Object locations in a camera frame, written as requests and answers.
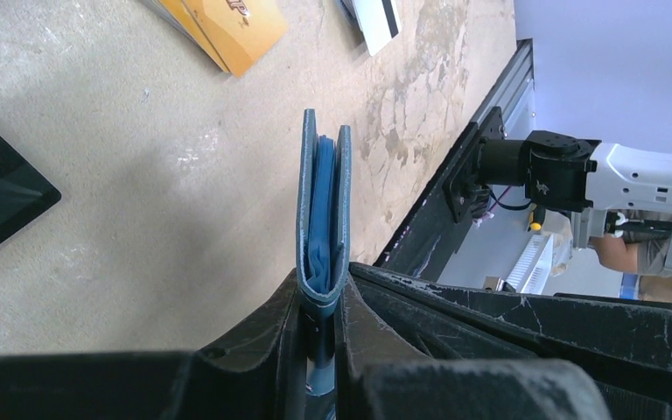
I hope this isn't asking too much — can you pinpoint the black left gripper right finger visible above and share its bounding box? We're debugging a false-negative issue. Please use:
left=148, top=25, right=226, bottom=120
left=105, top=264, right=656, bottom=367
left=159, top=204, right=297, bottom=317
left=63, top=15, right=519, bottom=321
left=349, top=262, right=672, bottom=419

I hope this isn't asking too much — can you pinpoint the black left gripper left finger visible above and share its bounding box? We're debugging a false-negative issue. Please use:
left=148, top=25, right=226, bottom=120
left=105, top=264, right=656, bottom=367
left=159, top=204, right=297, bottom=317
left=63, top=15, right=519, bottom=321
left=0, top=274, right=305, bottom=419

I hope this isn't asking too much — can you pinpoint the blue leather card holder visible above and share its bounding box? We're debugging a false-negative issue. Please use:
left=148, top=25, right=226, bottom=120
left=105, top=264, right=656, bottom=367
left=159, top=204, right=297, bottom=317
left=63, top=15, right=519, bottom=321
left=296, top=108, right=352, bottom=419

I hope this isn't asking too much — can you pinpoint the orange credit card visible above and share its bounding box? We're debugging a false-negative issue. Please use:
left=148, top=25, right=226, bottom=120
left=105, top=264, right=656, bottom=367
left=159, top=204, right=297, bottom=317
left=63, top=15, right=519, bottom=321
left=143, top=0, right=288, bottom=77

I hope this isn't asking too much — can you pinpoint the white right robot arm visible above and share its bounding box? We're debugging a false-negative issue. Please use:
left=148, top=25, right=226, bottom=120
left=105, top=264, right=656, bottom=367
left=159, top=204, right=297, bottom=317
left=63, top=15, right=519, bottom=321
left=0, top=107, right=672, bottom=280

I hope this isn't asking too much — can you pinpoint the aluminium side rail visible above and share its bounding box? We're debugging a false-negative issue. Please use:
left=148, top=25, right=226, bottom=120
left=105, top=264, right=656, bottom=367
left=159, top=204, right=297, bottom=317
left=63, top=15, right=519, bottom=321
left=471, top=38, right=536, bottom=140

